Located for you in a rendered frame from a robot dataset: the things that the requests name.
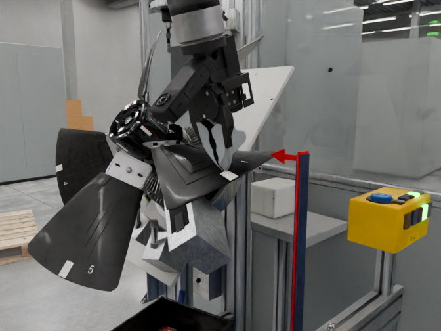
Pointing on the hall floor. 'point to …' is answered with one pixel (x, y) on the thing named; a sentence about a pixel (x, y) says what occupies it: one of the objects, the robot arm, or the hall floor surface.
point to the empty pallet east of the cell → (17, 233)
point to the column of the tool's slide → (240, 24)
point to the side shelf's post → (281, 285)
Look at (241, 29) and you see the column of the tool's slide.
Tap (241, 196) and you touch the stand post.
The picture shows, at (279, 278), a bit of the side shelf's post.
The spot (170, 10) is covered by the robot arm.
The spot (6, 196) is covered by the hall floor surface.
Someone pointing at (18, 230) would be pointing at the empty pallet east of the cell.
